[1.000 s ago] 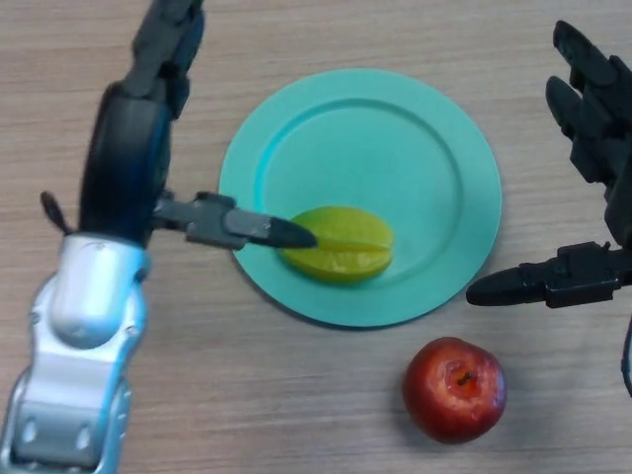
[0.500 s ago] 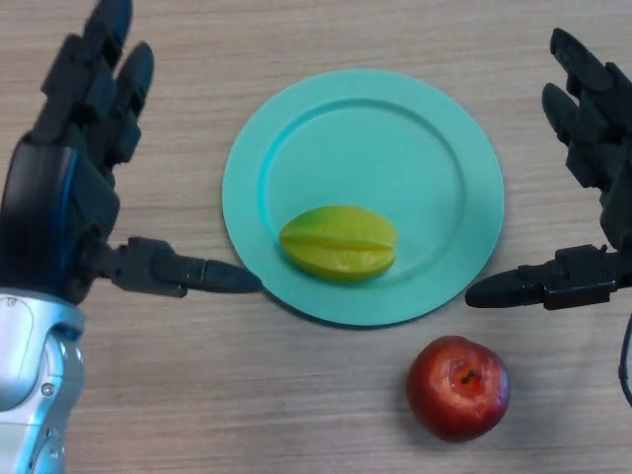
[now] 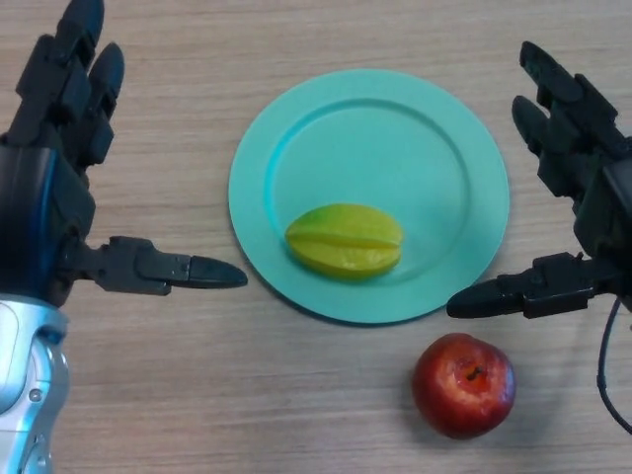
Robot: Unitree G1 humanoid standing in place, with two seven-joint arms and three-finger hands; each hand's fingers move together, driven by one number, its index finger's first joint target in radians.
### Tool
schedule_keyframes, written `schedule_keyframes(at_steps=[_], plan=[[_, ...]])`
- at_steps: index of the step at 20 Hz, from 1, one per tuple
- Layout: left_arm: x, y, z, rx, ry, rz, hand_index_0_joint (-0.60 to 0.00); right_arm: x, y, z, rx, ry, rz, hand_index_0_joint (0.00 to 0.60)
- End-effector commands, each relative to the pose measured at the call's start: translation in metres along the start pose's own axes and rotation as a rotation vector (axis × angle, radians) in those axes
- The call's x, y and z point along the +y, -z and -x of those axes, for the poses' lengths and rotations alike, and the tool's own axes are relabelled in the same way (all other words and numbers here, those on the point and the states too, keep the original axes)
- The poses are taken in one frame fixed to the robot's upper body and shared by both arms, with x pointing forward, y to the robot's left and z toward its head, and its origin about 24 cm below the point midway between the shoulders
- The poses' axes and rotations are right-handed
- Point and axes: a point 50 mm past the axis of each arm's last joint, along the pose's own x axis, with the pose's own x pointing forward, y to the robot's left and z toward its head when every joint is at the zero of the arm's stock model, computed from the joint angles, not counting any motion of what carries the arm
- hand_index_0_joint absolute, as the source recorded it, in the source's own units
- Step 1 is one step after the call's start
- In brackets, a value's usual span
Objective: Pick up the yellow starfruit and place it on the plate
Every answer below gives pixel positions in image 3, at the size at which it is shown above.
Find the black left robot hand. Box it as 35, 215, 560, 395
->
0, 0, 249, 310

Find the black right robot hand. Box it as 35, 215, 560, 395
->
445, 40, 632, 320

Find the yellow starfruit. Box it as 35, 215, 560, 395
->
284, 202, 405, 282

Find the teal green round plate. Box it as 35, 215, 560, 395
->
227, 68, 511, 326

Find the red apple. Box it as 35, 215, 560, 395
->
412, 332, 517, 439

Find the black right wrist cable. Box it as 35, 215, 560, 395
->
595, 295, 632, 435

